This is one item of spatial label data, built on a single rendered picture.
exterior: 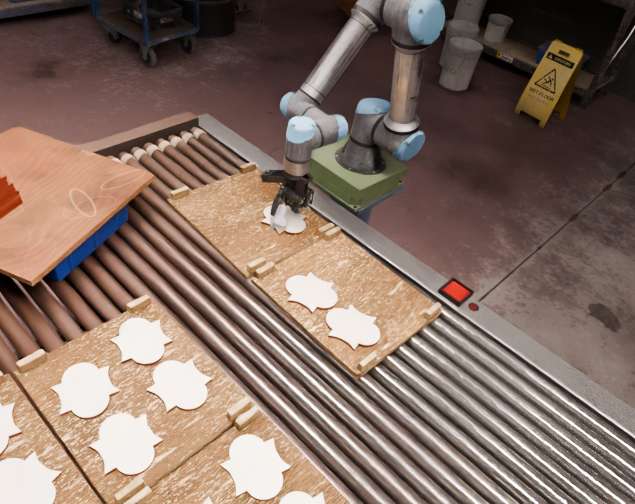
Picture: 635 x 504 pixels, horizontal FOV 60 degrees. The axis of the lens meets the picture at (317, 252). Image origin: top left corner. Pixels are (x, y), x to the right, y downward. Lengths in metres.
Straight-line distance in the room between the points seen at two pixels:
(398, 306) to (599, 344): 1.80
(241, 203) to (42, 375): 0.78
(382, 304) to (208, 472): 0.64
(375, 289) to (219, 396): 0.54
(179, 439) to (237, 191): 0.87
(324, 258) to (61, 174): 0.79
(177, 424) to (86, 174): 0.81
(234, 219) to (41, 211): 0.53
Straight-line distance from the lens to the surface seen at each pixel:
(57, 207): 1.63
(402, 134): 1.80
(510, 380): 1.53
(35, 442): 1.30
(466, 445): 1.37
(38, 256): 1.49
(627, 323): 3.40
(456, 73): 5.07
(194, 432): 1.25
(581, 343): 3.13
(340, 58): 1.66
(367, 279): 1.59
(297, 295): 1.49
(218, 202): 1.78
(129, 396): 1.31
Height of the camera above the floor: 2.03
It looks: 42 degrees down
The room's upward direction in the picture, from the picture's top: 10 degrees clockwise
